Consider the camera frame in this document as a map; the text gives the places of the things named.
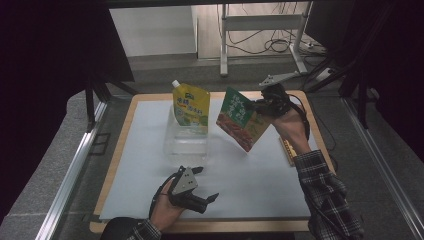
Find white power strip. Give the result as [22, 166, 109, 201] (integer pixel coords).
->
[300, 41, 328, 56]

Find yellow spout pouch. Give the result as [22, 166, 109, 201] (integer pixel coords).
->
[171, 79, 211, 128]

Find black metal stand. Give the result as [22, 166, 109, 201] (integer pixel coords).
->
[338, 64, 372, 130]
[84, 75, 140, 133]

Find clear plastic container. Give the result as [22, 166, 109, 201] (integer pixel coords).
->
[162, 105, 210, 158]

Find white metal desk frame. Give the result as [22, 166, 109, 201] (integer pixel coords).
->
[218, 1, 310, 77]

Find red green snack packet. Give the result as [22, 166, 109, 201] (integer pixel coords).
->
[215, 86, 273, 154]

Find black floor cables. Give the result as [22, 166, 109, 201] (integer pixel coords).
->
[216, 1, 334, 92]

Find white table mat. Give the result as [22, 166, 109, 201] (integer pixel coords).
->
[99, 97, 313, 221]

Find black curtain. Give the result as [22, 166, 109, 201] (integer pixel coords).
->
[0, 0, 135, 218]
[304, 0, 424, 165]

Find person's right hand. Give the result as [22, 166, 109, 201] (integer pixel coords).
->
[270, 105, 312, 155]

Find gold snack bar packet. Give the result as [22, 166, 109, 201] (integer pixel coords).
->
[278, 136, 299, 167]

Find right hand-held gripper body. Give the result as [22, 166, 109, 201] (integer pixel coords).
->
[258, 71, 302, 118]

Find aluminium rail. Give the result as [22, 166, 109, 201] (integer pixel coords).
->
[342, 97, 424, 240]
[34, 101, 108, 240]

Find person's left hand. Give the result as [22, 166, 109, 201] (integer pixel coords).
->
[150, 178, 187, 232]

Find left hand-held gripper cable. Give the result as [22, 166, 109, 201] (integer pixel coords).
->
[148, 171, 182, 219]

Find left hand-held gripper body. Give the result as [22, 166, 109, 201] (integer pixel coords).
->
[167, 165, 208, 215]

